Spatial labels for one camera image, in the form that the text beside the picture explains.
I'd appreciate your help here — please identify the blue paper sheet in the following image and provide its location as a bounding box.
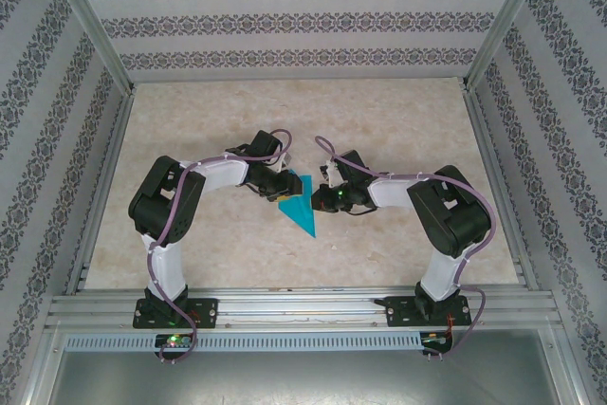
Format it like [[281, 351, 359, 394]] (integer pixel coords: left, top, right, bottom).
[[277, 171, 318, 239]]

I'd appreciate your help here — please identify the grey metal sheet tray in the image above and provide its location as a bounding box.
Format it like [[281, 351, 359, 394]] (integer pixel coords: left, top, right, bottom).
[[23, 328, 584, 405]]

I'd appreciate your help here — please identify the right controller board with lights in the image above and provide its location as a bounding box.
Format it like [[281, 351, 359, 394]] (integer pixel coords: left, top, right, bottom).
[[421, 331, 454, 354]]

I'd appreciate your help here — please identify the controller board with lights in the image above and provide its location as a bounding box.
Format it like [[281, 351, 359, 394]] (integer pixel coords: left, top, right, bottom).
[[421, 331, 454, 354], [154, 332, 195, 354]]

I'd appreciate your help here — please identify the left controller board with lights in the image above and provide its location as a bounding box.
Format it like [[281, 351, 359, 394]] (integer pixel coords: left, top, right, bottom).
[[154, 332, 195, 354]]

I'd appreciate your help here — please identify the long aluminium mounting rail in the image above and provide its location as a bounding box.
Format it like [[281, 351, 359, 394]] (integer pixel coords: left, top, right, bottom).
[[46, 285, 561, 330]]

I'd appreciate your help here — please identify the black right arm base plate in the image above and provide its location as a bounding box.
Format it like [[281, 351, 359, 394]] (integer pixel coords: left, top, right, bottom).
[[386, 294, 473, 328]]

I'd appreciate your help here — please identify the grey slotted cable duct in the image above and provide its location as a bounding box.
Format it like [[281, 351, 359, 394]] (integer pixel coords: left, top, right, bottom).
[[64, 332, 423, 352]]

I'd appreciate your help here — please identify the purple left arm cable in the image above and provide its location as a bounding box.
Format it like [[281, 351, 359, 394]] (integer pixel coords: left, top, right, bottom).
[[147, 128, 293, 364]]

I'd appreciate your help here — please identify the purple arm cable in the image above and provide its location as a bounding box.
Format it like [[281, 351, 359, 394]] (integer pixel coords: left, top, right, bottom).
[[315, 135, 497, 361], [147, 128, 293, 364]]

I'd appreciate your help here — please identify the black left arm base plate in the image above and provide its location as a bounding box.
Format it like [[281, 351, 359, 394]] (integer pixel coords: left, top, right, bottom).
[[133, 298, 219, 330]]

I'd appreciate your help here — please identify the aluminium right side rail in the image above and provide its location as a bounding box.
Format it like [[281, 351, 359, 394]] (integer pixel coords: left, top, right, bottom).
[[462, 89, 542, 290]]

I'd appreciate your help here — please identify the aluminium left side rail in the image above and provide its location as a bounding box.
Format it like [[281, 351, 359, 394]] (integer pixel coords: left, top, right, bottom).
[[64, 91, 137, 295]]

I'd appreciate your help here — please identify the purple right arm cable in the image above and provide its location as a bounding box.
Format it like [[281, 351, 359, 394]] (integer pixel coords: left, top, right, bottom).
[[315, 135, 497, 361]]

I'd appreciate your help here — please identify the aluminium right frame post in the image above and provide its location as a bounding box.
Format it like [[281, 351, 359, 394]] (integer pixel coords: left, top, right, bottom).
[[460, 0, 555, 92]]

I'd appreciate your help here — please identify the aluminium frame post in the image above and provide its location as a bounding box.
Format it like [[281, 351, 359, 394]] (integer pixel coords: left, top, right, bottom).
[[40, 0, 138, 94], [460, 0, 555, 92]]

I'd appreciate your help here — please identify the aluminium left frame post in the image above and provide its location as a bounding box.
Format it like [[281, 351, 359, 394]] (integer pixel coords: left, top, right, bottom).
[[40, 0, 138, 94]]

